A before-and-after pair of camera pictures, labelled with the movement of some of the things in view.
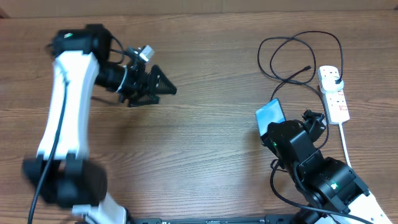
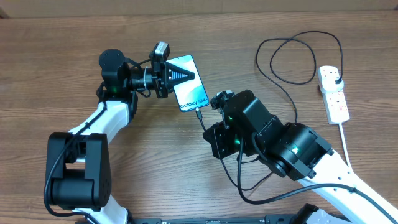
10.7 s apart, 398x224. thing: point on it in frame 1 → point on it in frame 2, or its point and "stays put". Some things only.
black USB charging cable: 298,82 → 277,83
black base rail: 267,219 stays put
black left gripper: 142,87 → 162,74
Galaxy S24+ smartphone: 272,112 → 192,94
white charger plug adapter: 328,83 stays put
